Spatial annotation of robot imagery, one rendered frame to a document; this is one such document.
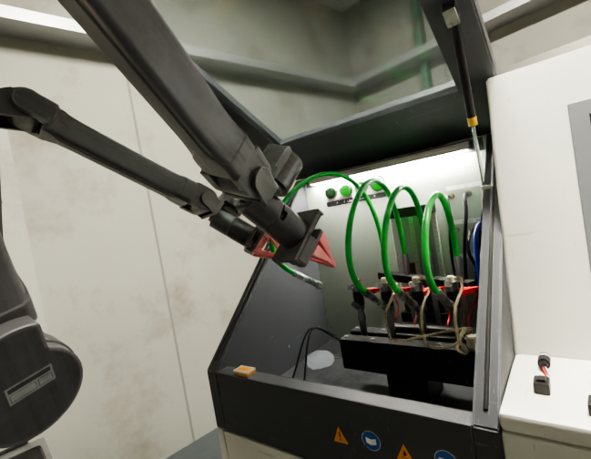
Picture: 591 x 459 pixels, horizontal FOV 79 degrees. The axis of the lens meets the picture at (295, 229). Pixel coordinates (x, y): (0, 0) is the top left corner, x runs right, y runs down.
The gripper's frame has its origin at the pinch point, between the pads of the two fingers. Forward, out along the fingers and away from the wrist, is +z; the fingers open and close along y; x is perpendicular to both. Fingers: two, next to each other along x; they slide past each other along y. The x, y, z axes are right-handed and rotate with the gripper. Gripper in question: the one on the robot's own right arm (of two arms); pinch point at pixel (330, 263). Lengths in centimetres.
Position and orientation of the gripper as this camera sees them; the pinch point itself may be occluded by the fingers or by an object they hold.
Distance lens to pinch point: 64.7
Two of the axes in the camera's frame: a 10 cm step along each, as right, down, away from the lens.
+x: -6.0, 0.8, 8.0
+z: 6.8, 5.7, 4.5
